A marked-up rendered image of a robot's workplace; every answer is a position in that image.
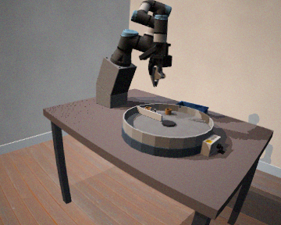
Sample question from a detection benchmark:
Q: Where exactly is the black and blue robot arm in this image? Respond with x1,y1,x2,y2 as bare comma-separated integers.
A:
110,0,172,67

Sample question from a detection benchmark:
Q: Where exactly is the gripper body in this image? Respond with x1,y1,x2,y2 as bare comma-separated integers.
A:
149,41,173,67

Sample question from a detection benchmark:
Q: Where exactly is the blue open crate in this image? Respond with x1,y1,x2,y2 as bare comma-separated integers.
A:
176,101,209,115

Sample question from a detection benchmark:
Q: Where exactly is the orange-bronze metal sleeve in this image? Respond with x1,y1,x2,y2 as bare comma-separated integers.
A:
165,109,172,115

